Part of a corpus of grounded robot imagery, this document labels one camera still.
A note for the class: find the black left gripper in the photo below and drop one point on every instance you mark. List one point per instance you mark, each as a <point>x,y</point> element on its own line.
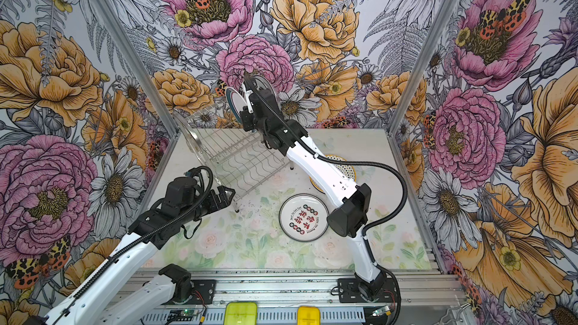
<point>210,197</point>

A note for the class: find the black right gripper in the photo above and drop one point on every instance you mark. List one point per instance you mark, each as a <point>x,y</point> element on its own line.
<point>245,119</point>

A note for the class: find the white plate red rim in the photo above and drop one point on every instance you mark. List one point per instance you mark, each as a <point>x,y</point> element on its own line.
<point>236,102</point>

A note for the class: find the silver metal dish rack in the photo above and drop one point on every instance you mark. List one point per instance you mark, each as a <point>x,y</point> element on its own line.
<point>238,159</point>

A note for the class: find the white plate yellow rim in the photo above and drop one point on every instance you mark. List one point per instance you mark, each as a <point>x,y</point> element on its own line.
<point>346,170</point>

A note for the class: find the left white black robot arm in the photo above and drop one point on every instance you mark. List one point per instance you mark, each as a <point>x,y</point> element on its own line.
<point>89,304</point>

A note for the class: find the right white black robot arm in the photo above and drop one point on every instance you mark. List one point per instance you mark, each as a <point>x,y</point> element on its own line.
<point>350,200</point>

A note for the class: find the green plastic box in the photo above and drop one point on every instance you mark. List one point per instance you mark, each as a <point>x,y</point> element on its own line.
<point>241,313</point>

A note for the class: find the yellow plastic box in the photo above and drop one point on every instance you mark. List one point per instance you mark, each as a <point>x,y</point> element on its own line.
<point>308,315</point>

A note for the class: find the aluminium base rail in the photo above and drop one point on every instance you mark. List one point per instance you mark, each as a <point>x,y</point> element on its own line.
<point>413,297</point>

